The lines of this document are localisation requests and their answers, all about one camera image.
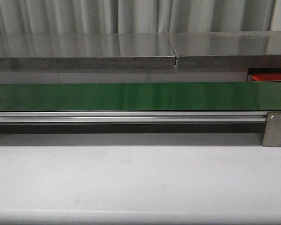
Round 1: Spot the aluminium conveyor side rail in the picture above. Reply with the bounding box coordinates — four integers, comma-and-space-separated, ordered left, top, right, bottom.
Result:
0, 111, 268, 123

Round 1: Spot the left grey stone slab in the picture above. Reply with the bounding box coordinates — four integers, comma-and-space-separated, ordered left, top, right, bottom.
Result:
0, 33, 176, 70

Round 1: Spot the green conveyor belt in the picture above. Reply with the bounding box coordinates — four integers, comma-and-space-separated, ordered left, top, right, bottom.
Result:
0, 82, 281, 112

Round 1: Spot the white pleated curtain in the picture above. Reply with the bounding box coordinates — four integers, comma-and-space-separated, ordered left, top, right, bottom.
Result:
0, 0, 275, 34

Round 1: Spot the grey stone slab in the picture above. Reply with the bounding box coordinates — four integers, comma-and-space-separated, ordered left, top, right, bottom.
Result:
169, 31, 281, 69
0, 33, 176, 70

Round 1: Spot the steel conveyor support bracket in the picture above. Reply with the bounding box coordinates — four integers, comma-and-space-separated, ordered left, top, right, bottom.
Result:
262, 111, 281, 147

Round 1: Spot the red plastic tray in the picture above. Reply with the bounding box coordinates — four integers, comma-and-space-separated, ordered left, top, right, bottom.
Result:
251, 73, 281, 81

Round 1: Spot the right grey stone slab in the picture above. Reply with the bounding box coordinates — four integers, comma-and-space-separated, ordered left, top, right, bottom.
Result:
169, 31, 281, 69

